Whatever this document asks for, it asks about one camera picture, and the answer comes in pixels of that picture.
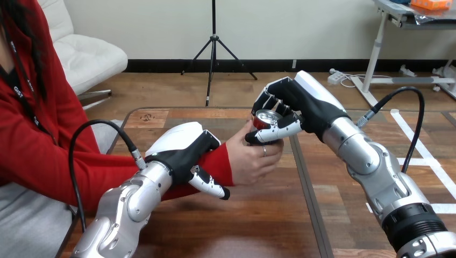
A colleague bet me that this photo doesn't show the person's hand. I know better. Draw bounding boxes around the person's hand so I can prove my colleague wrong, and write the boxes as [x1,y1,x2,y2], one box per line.
[225,120,285,186]

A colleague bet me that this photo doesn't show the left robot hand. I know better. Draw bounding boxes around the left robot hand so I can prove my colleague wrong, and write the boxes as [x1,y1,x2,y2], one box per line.
[144,122,231,201]

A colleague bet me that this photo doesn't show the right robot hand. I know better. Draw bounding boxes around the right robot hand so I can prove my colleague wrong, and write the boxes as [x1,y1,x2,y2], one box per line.
[245,70,352,146]

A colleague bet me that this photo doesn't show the red and white drink can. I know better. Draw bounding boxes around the red and white drink can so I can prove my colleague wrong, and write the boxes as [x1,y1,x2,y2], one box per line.
[252,109,284,131]

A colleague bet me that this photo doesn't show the person's body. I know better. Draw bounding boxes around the person's body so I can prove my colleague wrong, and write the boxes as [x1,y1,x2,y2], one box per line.
[0,0,143,258]

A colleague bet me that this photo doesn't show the white power strip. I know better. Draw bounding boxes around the white power strip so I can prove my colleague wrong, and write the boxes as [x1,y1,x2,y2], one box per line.
[327,68,346,85]

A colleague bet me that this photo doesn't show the black tripod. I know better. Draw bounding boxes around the black tripod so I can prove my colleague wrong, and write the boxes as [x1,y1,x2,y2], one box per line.
[181,0,258,107]

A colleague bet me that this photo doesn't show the white desk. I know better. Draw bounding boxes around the white desk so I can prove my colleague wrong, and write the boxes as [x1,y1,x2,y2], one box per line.
[351,0,456,108]

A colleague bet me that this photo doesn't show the white cushioned chair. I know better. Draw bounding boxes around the white cushioned chair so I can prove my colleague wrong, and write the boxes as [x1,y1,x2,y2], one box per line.
[38,0,129,110]

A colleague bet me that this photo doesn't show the orange thing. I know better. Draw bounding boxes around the orange thing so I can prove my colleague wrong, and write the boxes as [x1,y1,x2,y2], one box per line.
[410,0,453,11]

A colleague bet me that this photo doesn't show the tangle of cables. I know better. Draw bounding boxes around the tangle of cables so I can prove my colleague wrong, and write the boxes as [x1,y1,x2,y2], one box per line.
[340,74,393,89]

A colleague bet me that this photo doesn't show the black cable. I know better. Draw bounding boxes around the black cable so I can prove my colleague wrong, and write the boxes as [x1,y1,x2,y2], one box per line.
[68,119,147,234]
[357,86,426,175]

